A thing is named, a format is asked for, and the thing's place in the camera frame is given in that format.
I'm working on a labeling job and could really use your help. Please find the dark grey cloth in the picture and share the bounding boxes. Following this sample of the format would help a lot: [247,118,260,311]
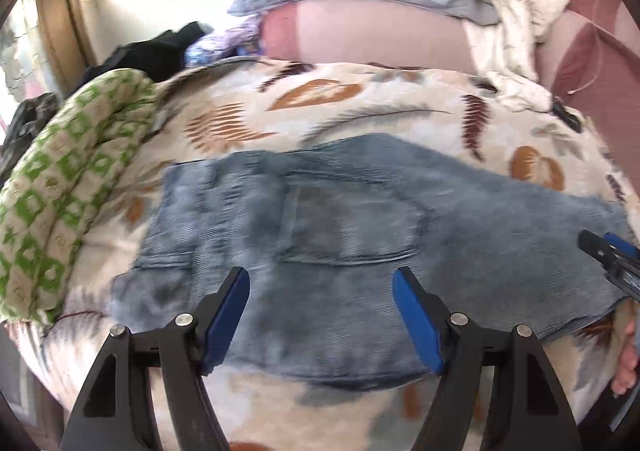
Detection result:
[0,94,61,167]

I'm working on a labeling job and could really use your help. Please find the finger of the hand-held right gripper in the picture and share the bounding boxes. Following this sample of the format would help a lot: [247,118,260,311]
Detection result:
[577,229,640,264]
[602,258,640,303]

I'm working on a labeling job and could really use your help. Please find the leaf printed blanket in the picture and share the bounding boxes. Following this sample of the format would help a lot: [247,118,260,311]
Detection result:
[7,56,636,451]

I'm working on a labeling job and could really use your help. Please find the pink pillow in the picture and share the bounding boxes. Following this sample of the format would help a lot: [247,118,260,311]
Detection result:
[260,0,478,74]

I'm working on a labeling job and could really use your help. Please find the person's right hand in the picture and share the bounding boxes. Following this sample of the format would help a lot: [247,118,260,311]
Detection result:
[610,318,640,397]

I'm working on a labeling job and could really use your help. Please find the green patterned cloth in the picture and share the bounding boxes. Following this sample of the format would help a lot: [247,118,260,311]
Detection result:
[0,68,158,324]

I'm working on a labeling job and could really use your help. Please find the wooden frame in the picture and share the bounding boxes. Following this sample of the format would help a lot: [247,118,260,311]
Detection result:
[34,0,98,92]

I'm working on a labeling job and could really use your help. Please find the window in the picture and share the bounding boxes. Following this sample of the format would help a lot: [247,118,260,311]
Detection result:
[0,0,53,132]

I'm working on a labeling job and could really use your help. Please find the purple cloth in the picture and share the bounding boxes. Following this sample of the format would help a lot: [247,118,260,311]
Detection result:
[185,16,263,66]

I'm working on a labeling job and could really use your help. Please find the white cable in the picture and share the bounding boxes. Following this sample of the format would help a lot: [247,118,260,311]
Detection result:
[567,0,617,96]

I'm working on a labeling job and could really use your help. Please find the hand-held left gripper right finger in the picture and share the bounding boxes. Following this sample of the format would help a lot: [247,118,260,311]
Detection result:
[392,266,583,451]

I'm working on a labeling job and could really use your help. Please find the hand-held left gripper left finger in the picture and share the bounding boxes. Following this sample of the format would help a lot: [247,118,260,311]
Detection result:
[60,267,250,451]

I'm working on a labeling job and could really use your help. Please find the small black object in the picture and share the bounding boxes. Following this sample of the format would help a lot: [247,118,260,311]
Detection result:
[550,98,583,133]

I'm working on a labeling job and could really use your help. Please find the white floral cloth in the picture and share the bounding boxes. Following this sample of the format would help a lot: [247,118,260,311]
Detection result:
[462,0,572,113]

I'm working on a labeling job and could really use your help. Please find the black cloth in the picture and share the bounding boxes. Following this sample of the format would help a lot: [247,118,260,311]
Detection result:
[82,22,213,82]

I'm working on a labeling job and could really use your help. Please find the blue denim pants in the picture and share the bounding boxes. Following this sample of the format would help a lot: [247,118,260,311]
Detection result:
[111,132,632,391]

